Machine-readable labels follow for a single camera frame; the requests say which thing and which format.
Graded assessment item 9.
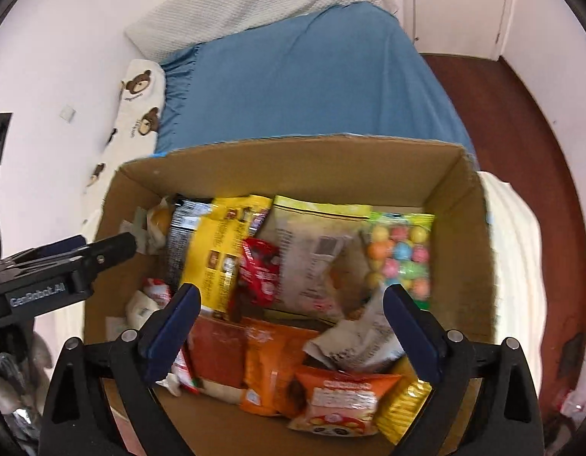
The bag of colourful candy balls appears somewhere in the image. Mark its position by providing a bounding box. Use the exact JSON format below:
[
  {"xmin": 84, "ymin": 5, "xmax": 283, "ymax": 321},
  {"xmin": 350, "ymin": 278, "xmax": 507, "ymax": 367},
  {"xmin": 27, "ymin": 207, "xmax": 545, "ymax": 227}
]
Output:
[{"xmin": 362, "ymin": 211, "xmax": 436, "ymax": 303}]

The pink white plastic wrapper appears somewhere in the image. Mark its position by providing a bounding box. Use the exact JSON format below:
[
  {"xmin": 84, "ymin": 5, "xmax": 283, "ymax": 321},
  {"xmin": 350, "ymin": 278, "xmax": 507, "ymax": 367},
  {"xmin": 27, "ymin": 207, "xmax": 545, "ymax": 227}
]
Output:
[{"xmin": 554, "ymin": 387, "xmax": 586, "ymax": 420}]

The red snack packet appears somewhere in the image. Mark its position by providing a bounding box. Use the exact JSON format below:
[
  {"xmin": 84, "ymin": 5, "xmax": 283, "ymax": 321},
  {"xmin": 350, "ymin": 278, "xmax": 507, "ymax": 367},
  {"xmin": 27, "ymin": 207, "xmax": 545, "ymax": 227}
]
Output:
[{"xmin": 238, "ymin": 237, "xmax": 282, "ymax": 306}]

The white textured pillow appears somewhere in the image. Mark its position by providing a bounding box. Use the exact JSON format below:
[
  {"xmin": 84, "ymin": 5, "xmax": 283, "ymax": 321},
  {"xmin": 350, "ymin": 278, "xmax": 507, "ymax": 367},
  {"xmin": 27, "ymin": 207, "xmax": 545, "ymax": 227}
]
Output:
[{"xmin": 124, "ymin": 0, "xmax": 385, "ymax": 59}]

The white door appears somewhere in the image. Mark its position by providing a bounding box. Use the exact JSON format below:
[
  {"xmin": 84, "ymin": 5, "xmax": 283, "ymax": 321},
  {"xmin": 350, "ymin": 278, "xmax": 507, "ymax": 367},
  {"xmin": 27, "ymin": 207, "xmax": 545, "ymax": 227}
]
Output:
[{"xmin": 400, "ymin": 0, "xmax": 520, "ymax": 61}]

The white ribbed blanket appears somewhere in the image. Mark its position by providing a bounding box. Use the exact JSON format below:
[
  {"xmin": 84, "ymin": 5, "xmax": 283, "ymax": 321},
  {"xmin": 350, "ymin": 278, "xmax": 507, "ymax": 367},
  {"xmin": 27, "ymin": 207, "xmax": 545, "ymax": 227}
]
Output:
[{"xmin": 478, "ymin": 171, "xmax": 548, "ymax": 344}]

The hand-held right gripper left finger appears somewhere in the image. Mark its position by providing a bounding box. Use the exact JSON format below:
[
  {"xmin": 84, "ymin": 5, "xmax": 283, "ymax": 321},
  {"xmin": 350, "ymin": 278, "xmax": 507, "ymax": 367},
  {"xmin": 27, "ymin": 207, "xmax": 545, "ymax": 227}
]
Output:
[{"xmin": 39, "ymin": 282, "xmax": 203, "ymax": 456}]

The gold foil packet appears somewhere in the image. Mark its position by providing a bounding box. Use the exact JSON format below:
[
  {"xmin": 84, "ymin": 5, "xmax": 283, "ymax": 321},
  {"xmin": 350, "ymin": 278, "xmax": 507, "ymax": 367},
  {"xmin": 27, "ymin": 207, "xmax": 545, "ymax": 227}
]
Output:
[{"xmin": 373, "ymin": 356, "xmax": 434, "ymax": 445}]

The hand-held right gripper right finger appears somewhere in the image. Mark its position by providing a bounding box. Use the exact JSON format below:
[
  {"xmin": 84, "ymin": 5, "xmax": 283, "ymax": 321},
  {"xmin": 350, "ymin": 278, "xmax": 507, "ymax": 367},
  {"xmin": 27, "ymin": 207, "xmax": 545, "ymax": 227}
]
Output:
[{"xmin": 382, "ymin": 284, "xmax": 545, "ymax": 456}]

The orange snack packet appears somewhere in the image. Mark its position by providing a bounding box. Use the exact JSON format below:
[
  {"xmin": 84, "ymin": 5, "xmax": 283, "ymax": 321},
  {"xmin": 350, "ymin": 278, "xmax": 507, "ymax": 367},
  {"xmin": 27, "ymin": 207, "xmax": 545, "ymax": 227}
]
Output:
[{"xmin": 238, "ymin": 317, "xmax": 322, "ymax": 419}]

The orange panda print packet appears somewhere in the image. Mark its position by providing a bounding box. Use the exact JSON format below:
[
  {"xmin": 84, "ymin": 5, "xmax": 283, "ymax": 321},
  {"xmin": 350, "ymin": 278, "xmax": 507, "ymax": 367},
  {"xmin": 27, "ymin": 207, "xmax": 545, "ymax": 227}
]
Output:
[{"xmin": 288, "ymin": 368, "xmax": 403, "ymax": 438}]

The dark orange flat packet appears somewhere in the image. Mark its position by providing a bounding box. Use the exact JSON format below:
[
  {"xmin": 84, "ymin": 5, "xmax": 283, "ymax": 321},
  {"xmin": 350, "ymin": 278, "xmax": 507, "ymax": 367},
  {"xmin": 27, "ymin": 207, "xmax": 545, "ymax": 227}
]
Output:
[{"xmin": 188, "ymin": 316, "xmax": 251, "ymax": 404}]

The small white packet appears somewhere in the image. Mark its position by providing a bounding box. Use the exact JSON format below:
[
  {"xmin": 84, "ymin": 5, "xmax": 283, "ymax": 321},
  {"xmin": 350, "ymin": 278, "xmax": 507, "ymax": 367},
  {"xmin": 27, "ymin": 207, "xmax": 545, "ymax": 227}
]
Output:
[{"xmin": 124, "ymin": 290, "xmax": 163, "ymax": 327}]

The pale packet with yellow top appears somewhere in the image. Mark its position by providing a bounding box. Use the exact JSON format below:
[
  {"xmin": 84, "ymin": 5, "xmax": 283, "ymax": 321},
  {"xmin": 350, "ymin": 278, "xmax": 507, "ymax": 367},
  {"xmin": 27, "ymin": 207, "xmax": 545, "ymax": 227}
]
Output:
[{"xmin": 257, "ymin": 195, "xmax": 373, "ymax": 318}]

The black and white packet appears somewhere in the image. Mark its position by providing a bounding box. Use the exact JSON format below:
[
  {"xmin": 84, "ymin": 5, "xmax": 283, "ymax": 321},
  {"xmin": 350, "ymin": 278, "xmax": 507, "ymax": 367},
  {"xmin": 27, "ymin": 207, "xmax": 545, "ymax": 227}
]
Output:
[{"xmin": 166, "ymin": 194, "xmax": 213, "ymax": 291}]

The white bear print pillow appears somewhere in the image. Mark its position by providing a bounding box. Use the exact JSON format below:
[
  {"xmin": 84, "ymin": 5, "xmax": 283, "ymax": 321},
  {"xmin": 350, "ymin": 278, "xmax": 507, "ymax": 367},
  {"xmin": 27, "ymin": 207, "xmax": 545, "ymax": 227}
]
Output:
[{"xmin": 81, "ymin": 59, "xmax": 169, "ymax": 229}]

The blue bedsheet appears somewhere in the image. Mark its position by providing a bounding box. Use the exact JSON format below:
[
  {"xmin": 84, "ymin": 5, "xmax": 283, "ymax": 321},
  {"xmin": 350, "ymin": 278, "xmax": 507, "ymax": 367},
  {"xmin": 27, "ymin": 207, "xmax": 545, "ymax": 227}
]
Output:
[{"xmin": 153, "ymin": 1, "xmax": 480, "ymax": 173}]

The white and grey packet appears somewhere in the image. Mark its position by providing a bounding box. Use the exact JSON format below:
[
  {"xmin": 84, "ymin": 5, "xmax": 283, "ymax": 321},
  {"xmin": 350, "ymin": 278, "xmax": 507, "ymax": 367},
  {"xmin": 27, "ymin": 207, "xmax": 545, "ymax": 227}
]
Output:
[{"xmin": 302, "ymin": 290, "xmax": 408, "ymax": 374}]

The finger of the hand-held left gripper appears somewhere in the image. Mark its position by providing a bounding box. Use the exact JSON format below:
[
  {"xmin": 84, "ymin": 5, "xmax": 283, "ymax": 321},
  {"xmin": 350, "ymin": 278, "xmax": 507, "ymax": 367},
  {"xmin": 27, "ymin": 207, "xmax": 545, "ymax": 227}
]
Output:
[
  {"xmin": 69, "ymin": 232, "xmax": 138, "ymax": 287},
  {"xmin": 15, "ymin": 234, "xmax": 88, "ymax": 265}
]

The crumpled silver foil wrapper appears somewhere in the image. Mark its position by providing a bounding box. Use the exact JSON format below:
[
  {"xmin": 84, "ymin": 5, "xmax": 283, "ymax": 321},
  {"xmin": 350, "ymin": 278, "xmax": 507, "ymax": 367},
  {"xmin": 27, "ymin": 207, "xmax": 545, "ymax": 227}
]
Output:
[{"xmin": 0, "ymin": 337, "xmax": 52, "ymax": 443}]

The red white green packet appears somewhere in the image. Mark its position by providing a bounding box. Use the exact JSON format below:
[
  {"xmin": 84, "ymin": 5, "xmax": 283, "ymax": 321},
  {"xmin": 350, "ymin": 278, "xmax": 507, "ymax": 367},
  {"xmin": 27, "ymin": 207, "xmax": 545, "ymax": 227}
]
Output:
[{"xmin": 167, "ymin": 347, "xmax": 201, "ymax": 398}]

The brown cardboard box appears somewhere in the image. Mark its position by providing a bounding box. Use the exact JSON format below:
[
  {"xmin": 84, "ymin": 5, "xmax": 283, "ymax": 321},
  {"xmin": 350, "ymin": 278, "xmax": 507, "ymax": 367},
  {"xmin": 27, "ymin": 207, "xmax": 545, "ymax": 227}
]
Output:
[{"xmin": 81, "ymin": 133, "xmax": 497, "ymax": 456}]

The yellow snack packet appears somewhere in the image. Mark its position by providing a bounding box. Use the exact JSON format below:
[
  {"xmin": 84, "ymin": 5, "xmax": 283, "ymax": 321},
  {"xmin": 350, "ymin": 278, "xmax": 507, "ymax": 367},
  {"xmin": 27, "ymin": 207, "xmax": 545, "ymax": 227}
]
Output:
[{"xmin": 179, "ymin": 195, "xmax": 273, "ymax": 321}]

